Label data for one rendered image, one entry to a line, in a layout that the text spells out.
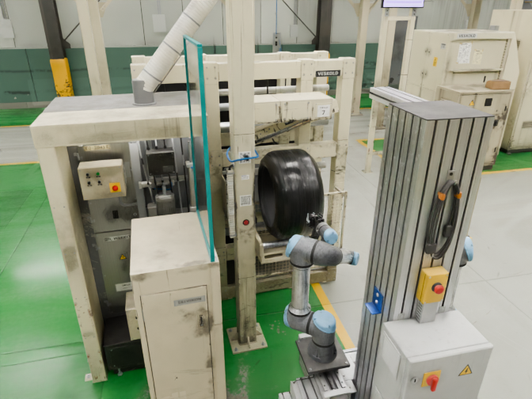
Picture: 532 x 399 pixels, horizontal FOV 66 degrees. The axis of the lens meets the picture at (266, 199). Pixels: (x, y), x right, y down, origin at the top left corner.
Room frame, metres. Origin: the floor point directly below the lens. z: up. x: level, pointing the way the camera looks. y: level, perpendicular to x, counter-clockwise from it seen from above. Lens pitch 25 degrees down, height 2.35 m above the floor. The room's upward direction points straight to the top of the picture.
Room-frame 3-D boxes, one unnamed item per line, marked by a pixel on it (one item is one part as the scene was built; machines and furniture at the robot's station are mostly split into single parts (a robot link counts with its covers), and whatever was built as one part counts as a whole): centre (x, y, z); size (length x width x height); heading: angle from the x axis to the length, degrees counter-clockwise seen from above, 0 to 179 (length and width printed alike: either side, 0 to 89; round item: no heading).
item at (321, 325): (1.61, -0.29, 0.88); 0.13 x 0.12 x 0.14; 62
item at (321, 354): (1.60, -0.29, 0.77); 0.15 x 0.15 x 0.10
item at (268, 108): (2.85, -0.13, 1.71); 0.61 x 0.25 x 0.15; 106
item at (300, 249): (1.67, -0.18, 1.09); 0.15 x 0.12 x 0.55; 62
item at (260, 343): (2.45, 0.15, 0.02); 0.27 x 0.27 x 0.04; 16
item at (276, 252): (2.40, -0.13, 0.84); 0.36 x 0.09 x 0.06; 106
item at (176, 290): (1.82, 0.48, 0.63); 0.56 x 0.41 x 1.27; 16
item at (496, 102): (6.28, -3.11, 0.62); 0.91 x 0.58 x 1.25; 103
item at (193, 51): (1.87, 0.32, 1.75); 0.55 x 0.02 x 0.95; 16
